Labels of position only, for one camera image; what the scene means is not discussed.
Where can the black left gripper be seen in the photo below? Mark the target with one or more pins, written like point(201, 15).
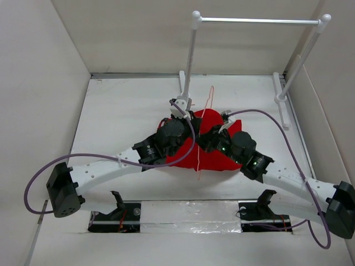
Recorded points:
point(183, 120)

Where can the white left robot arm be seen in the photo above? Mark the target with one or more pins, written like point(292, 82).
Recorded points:
point(67, 185)

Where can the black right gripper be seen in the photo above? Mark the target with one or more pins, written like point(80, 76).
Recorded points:
point(207, 141)

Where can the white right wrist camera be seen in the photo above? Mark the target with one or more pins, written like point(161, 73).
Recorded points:
point(227, 119)

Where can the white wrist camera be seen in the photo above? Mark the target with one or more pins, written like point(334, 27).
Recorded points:
point(180, 107)
point(227, 119)

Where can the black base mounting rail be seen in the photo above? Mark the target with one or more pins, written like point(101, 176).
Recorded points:
point(252, 219)

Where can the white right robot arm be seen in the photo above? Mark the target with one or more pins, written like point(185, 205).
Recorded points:
point(319, 201)

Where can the red trousers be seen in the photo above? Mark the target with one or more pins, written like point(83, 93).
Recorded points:
point(198, 159)

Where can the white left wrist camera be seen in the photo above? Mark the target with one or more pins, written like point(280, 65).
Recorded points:
point(180, 107)

